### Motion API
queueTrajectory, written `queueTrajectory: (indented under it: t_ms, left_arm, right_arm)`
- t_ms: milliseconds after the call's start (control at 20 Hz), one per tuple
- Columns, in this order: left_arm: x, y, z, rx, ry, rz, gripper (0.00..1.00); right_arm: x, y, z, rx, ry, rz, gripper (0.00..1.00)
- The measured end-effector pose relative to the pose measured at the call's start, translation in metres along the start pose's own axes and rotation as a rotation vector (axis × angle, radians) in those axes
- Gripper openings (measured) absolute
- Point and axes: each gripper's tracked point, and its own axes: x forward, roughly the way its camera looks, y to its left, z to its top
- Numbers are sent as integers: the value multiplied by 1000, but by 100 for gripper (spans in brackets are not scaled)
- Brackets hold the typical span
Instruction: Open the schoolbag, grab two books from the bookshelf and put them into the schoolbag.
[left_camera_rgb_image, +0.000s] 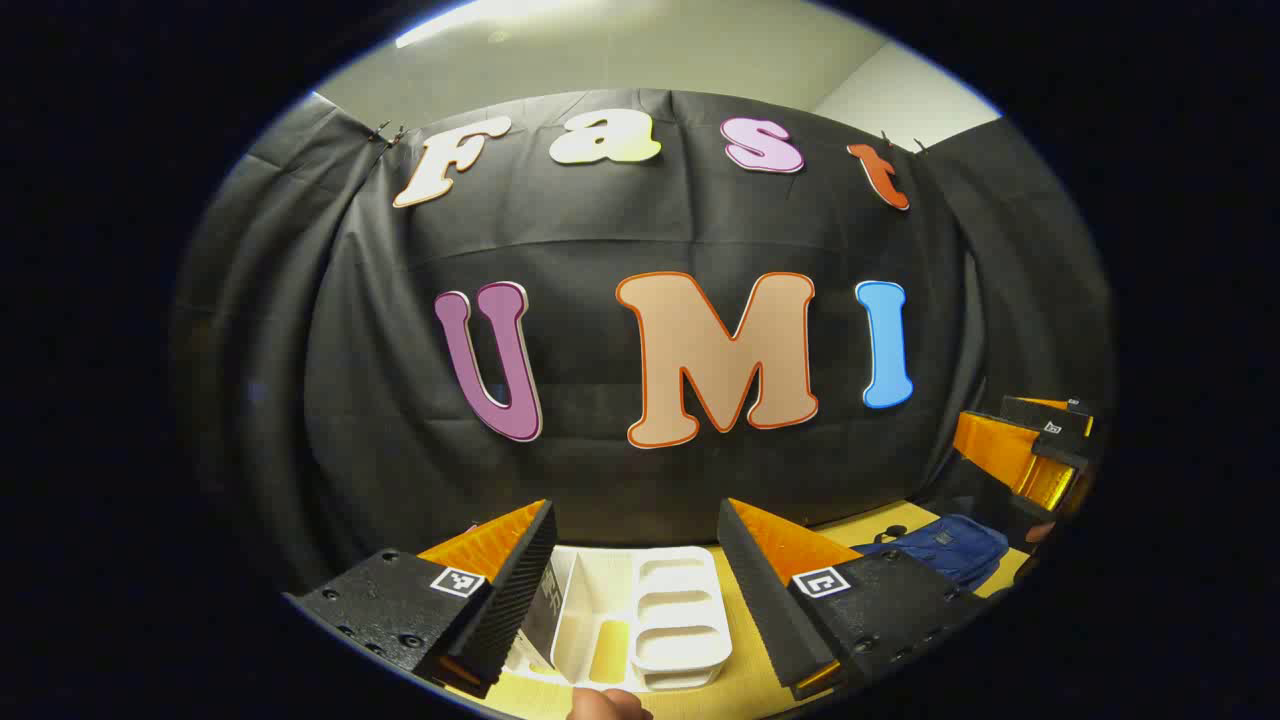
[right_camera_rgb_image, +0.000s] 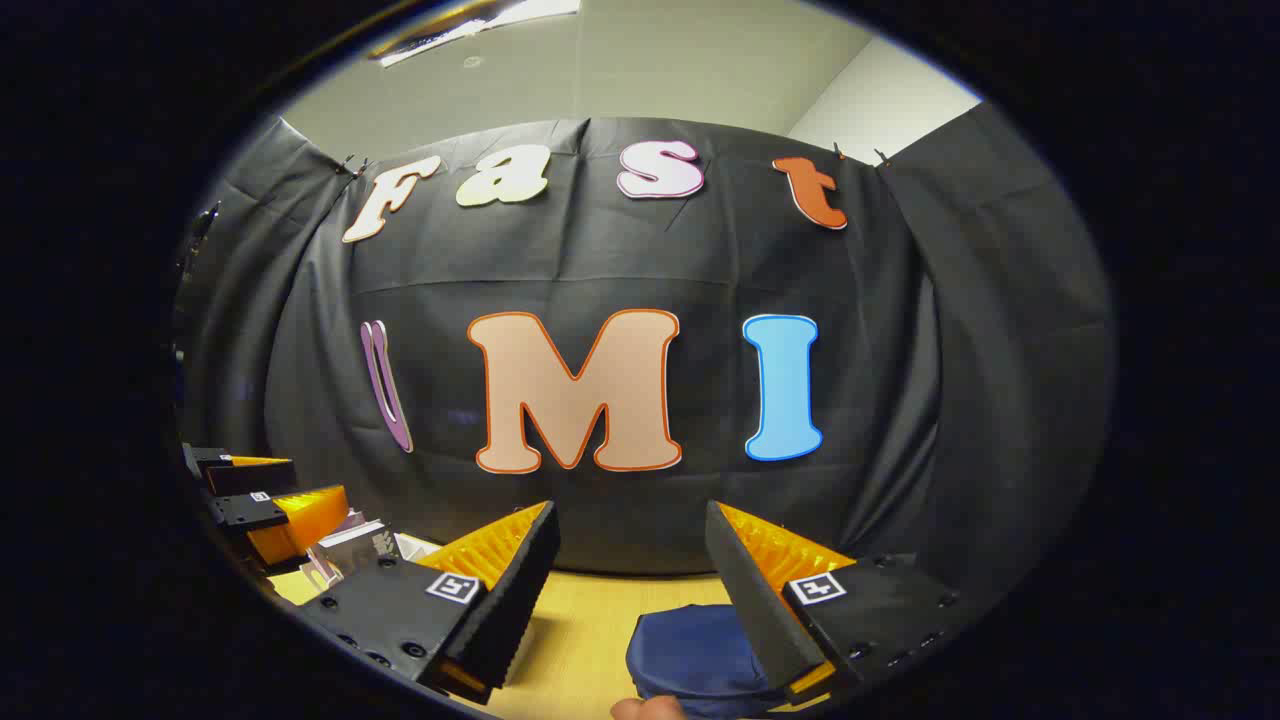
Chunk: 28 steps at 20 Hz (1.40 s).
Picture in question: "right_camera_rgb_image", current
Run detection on blue schoolbag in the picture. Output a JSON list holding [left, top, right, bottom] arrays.
[[625, 603, 801, 719]]

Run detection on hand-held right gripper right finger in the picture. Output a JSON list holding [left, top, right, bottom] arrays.
[[705, 500, 968, 706]]

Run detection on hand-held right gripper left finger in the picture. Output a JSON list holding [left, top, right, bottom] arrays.
[[298, 500, 561, 706]]

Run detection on dark book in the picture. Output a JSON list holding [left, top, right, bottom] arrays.
[[318, 520, 403, 579]]

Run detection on white bookshelf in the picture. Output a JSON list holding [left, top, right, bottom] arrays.
[[296, 508, 446, 593]]

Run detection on black backdrop cloth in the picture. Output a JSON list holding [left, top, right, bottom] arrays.
[[175, 100, 1116, 581]]

